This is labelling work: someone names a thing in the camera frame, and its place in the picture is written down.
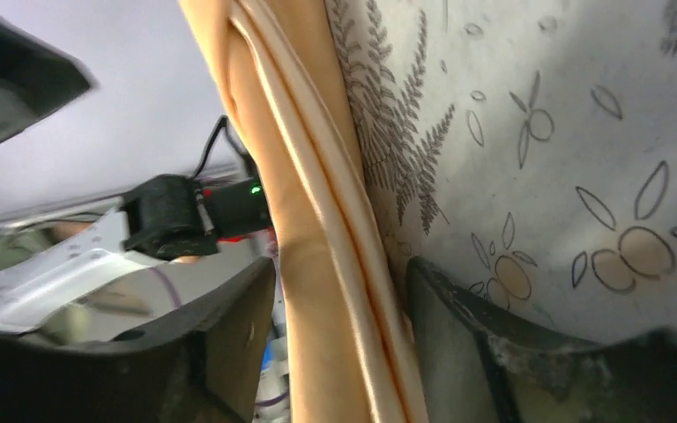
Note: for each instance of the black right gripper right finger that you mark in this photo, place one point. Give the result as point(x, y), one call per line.
point(480, 363)

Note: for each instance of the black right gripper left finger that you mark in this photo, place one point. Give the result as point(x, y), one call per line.
point(198, 363)

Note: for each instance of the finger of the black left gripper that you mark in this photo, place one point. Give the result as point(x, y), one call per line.
point(36, 80)

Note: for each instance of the peach satin napkin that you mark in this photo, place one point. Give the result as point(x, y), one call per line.
point(350, 355)

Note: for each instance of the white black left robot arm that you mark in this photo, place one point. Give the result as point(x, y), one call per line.
point(169, 216)

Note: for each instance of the floral patterned table mat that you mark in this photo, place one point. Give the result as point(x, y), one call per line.
point(527, 148)

